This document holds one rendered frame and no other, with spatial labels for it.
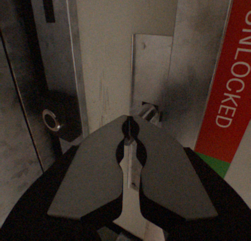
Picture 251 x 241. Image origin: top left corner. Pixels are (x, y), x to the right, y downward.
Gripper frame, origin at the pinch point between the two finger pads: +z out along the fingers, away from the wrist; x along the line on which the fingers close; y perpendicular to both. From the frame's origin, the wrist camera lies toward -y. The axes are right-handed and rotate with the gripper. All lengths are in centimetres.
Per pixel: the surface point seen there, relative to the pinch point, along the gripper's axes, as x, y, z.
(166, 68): 3.2, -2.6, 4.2
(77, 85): -6.1, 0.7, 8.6
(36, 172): -15.2, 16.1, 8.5
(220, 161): 9.0, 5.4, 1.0
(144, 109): 1.6, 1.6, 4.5
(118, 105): -1.2, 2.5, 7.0
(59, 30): -7.6, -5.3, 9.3
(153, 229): 3.3, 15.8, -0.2
